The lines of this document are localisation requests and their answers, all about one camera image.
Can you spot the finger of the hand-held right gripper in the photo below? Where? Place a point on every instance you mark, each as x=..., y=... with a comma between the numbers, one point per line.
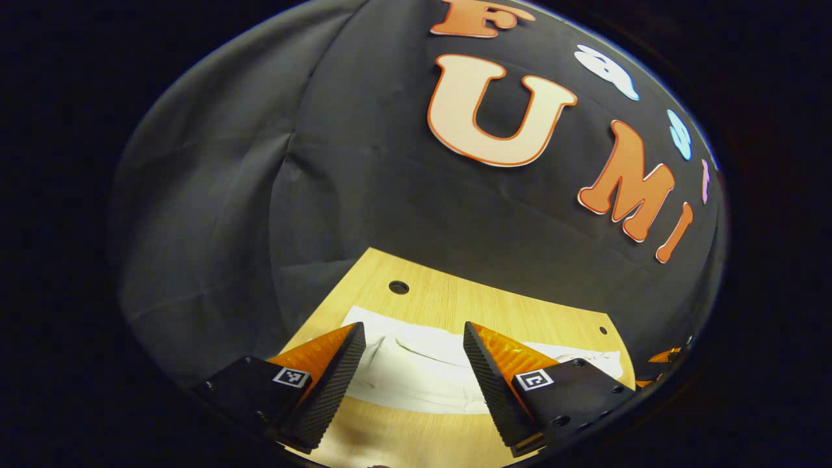
x=646, y=383
x=666, y=355

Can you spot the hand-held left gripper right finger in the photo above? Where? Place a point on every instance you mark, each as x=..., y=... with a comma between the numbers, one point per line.
x=491, y=383

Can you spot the white jeans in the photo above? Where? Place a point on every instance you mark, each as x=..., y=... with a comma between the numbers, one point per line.
x=416, y=377

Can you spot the black backdrop cloth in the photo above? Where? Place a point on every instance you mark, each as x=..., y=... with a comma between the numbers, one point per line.
x=364, y=195

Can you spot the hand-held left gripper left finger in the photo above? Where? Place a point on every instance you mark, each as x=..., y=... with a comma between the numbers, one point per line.
x=331, y=390

